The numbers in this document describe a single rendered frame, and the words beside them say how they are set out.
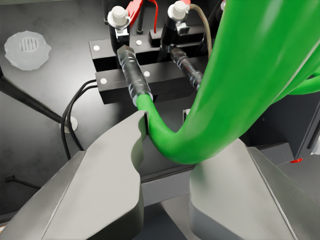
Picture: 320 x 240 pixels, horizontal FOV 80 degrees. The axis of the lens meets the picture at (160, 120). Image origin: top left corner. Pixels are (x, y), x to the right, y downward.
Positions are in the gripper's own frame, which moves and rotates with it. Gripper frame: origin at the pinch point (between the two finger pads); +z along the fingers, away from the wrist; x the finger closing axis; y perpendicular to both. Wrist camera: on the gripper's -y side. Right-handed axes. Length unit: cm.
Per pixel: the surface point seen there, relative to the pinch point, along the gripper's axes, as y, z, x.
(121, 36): -2.6, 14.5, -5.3
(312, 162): 107, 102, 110
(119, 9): -5.4, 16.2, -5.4
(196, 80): 2.4, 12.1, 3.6
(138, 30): 0.5, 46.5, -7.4
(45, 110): 7.7, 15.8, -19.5
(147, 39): 0.2, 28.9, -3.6
